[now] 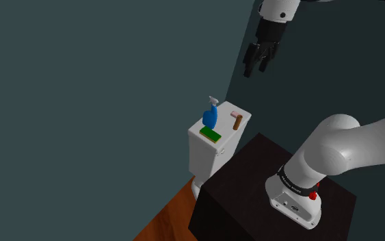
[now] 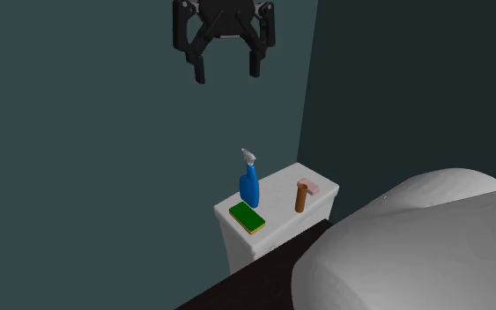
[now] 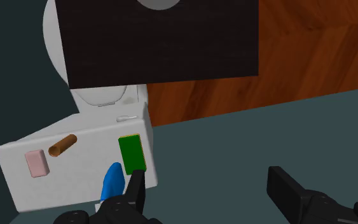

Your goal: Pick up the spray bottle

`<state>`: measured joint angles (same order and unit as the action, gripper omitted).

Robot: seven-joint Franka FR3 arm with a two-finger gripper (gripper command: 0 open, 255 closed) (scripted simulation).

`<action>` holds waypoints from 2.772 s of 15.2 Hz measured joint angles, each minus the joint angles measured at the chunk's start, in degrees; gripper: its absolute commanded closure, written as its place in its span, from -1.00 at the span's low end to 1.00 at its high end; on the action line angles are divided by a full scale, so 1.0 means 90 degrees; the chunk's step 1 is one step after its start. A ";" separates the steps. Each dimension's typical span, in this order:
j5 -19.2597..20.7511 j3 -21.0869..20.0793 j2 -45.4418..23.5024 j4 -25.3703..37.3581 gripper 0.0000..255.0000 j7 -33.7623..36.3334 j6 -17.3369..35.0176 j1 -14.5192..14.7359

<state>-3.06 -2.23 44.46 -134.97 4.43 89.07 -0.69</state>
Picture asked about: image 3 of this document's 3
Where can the blue bottle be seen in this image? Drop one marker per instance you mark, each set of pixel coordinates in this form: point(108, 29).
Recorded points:
point(113, 181)

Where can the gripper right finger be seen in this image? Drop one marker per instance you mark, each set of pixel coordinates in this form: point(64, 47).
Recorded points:
point(290, 189)

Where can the brown cardboard tube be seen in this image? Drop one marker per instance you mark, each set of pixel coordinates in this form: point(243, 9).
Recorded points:
point(62, 145)

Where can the pink soap bar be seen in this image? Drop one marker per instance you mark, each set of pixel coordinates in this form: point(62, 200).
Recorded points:
point(37, 163)

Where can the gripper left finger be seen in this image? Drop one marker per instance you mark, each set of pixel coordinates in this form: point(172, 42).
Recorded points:
point(135, 194)

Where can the green sponge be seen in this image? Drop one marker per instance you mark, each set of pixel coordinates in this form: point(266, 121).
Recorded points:
point(131, 154)

